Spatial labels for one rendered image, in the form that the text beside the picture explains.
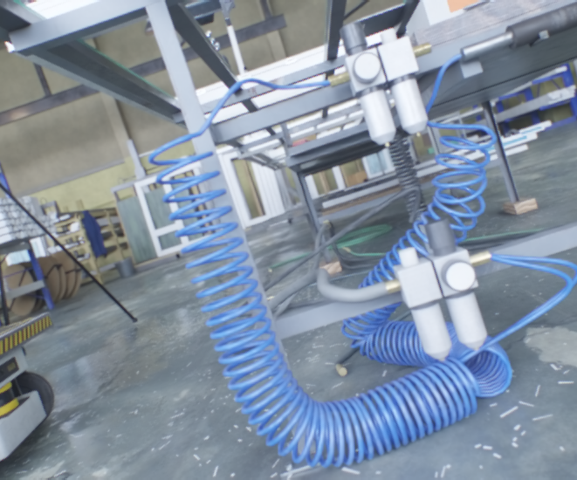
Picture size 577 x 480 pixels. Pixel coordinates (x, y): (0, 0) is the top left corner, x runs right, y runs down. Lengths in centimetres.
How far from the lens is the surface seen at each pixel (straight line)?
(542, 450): 83
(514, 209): 269
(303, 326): 88
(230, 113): 251
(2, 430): 154
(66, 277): 828
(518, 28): 96
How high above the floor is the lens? 44
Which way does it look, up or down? 4 degrees down
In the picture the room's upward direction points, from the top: 18 degrees counter-clockwise
